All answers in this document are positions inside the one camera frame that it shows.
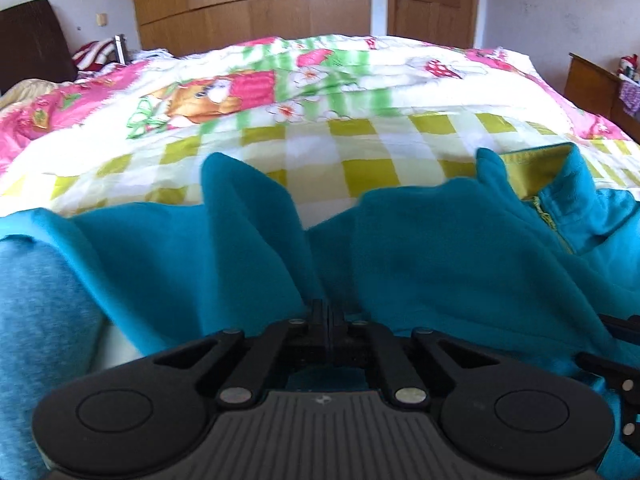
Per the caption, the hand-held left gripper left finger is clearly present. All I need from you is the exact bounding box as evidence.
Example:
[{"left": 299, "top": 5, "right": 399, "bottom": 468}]
[{"left": 152, "top": 299, "right": 329, "bottom": 408}]

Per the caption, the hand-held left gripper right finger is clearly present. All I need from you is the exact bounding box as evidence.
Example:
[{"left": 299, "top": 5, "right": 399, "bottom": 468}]
[{"left": 328, "top": 299, "right": 502, "bottom": 407}]

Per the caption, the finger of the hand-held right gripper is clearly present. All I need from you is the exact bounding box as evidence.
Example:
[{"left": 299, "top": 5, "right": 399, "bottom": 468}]
[
  {"left": 575, "top": 352, "right": 640, "bottom": 442},
  {"left": 597, "top": 313, "right": 640, "bottom": 337}
]

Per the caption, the teal fleece jacket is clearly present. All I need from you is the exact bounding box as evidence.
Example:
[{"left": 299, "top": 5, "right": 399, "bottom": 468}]
[{"left": 0, "top": 142, "right": 640, "bottom": 480}]

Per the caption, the printed checked blanket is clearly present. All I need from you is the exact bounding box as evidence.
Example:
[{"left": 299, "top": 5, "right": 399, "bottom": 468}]
[{"left": 0, "top": 35, "right": 640, "bottom": 218}]

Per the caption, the purple cloth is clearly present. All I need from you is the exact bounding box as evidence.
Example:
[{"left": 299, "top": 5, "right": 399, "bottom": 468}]
[{"left": 619, "top": 80, "right": 640, "bottom": 117}]

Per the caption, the wooden bedside shelf unit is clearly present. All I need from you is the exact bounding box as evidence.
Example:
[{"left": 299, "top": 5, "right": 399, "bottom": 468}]
[{"left": 565, "top": 52, "right": 640, "bottom": 133}]

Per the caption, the red white toy figure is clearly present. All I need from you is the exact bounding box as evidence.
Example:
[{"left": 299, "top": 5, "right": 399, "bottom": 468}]
[{"left": 617, "top": 54, "right": 640, "bottom": 82}]

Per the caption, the blue-grey knit garment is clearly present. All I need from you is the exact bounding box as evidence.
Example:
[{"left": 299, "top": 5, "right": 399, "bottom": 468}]
[{"left": 0, "top": 237, "right": 110, "bottom": 480}]

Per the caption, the white crumpled cloth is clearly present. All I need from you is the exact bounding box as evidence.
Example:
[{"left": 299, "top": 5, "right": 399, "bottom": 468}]
[{"left": 129, "top": 48, "right": 173, "bottom": 64}]

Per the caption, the wooden wardrobe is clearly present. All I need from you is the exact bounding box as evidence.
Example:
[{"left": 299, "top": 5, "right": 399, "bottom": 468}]
[{"left": 129, "top": 0, "right": 374, "bottom": 57}]

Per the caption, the wooden door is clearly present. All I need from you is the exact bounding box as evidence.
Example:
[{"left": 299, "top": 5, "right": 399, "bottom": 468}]
[{"left": 387, "top": 0, "right": 483, "bottom": 50}]

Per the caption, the red white striped cloth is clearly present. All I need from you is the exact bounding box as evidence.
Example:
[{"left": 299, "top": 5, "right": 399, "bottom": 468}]
[{"left": 72, "top": 39, "right": 122, "bottom": 74}]

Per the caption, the beige pillow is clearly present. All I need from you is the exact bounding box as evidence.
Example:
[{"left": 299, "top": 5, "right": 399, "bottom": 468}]
[{"left": 0, "top": 78, "right": 76, "bottom": 111}]

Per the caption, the dark wooden board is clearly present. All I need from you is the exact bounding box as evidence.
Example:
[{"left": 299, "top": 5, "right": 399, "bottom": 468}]
[{"left": 0, "top": 0, "right": 79, "bottom": 97}]

